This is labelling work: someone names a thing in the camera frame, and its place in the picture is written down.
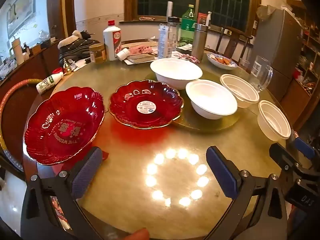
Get red glass plate gold print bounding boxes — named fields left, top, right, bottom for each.
left=23, top=86, right=105, bottom=166

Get person's left hand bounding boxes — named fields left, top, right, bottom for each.
left=124, top=227, right=150, bottom=240

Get red glass plate round sticker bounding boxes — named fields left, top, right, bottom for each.
left=108, top=79, right=184, bottom=130

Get crumpled plastic bag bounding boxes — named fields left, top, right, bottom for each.
left=256, top=4, right=277, bottom=20

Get cream ribbed plastic bowl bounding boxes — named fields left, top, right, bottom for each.
left=257, top=100, right=292, bottom=141
left=220, top=74, right=260, bottom=108

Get clear bottle black cap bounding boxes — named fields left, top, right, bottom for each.
left=167, top=16, right=181, bottom=53

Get board with pink meat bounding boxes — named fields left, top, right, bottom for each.
left=122, top=42, right=160, bottom=65

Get white green drink bottle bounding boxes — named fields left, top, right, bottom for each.
left=36, top=72, right=64, bottom=95

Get dark wooden chair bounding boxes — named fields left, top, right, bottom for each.
left=216, top=26, right=253, bottom=55

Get white liquor bottle red cap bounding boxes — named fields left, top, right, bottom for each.
left=103, top=20, right=122, bottom=61

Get large white foam bowl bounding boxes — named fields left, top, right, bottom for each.
left=150, top=58, right=203, bottom=90

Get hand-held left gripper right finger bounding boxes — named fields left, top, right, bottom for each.
left=206, top=146, right=288, bottom=240

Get multicoloured hula hoop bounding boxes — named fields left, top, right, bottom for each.
left=0, top=79, right=50, bottom=170

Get wooden shelf with clutter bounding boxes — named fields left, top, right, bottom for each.
left=285, top=0, right=320, bottom=130

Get small drinking glass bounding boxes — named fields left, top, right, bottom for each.
left=239, top=58, right=250, bottom=72

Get pile of pink wrapped candies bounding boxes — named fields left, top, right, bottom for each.
left=179, top=54, right=200, bottom=63

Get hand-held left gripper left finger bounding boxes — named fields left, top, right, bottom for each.
left=20, top=146, right=104, bottom=240

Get white tumbler green handle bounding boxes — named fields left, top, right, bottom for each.
left=11, top=37, right=25, bottom=65

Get black fur-lined boots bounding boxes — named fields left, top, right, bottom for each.
left=58, top=30, right=102, bottom=65

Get wooden sideboard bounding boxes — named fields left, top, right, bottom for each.
left=0, top=39, right=63, bottom=110

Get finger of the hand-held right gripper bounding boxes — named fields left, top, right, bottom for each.
left=269, top=142, right=302, bottom=173
left=294, top=137, right=316, bottom=159

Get stainless steel thermos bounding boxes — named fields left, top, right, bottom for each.
left=191, top=24, right=208, bottom=60

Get clear glass mug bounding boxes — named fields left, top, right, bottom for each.
left=249, top=56, right=273, bottom=93

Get small red box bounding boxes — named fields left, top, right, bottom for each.
left=197, top=12, right=208, bottom=27

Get blue rimmed plate with food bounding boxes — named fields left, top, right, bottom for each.
left=207, top=53, right=238, bottom=70

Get framed wall painting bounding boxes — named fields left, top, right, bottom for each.
left=6, top=0, right=38, bottom=38

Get green plastic bottle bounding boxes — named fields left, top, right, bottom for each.
left=180, top=4, right=197, bottom=50

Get grey refrigerator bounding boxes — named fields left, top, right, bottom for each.
left=250, top=5, right=304, bottom=93

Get glass jar gold lid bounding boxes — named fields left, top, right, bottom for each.
left=89, top=43, right=107, bottom=64

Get medium white foam bowl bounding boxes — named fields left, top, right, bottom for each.
left=185, top=79, right=238, bottom=120

